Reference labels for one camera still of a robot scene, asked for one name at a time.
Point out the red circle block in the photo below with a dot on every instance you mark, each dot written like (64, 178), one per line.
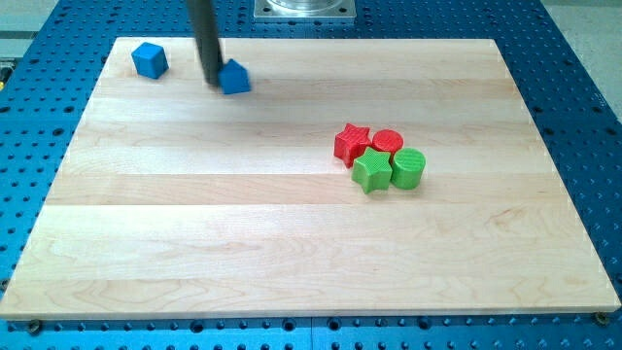
(387, 140)

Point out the green circle block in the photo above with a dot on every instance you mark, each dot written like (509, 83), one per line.
(408, 168)

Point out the red star block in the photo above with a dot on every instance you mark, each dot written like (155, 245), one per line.
(350, 143)

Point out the green star block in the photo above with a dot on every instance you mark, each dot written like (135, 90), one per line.
(372, 170)

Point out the light wooden board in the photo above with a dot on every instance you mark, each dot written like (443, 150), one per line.
(177, 201)

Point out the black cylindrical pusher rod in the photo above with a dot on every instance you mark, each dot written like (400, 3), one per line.
(204, 24)

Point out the blue cube block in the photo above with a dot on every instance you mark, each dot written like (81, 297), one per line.
(150, 60)

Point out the blue perforated metal table plate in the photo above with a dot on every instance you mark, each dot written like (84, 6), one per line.
(70, 43)

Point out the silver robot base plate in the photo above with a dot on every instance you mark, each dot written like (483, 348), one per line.
(281, 9)

